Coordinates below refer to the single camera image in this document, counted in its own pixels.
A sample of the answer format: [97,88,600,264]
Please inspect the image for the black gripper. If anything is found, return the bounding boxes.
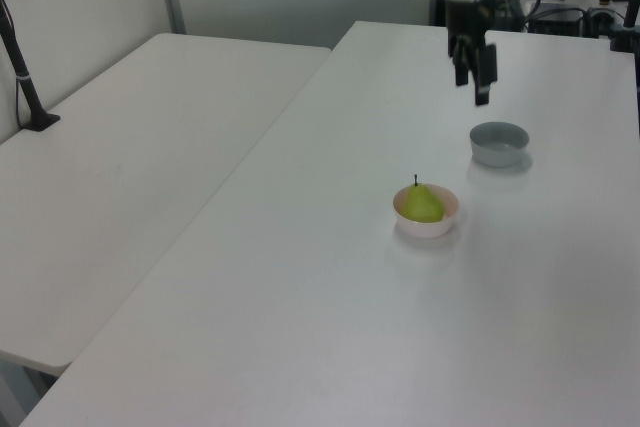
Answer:
[445,0,504,108]

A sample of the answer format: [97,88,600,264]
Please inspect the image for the green pear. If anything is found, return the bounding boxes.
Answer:
[402,174,445,224]

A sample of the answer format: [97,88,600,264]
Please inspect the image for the grey plastic bowl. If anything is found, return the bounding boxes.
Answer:
[469,121,531,169]

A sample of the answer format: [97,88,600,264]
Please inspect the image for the pink plastic bowl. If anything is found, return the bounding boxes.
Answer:
[392,183,460,239]

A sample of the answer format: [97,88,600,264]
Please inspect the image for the black equipment box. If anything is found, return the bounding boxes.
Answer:
[524,1,587,37]

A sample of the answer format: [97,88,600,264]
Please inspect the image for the small black box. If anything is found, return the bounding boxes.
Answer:
[584,6,617,39]

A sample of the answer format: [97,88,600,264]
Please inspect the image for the black pole with table clamp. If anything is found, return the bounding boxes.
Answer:
[608,0,640,54]

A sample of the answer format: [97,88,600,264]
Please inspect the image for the black camera pole with base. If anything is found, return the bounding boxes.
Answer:
[0,0,62,134]

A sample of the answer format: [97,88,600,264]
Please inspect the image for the black cable on pole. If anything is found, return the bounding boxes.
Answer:
[0,0,26,129]

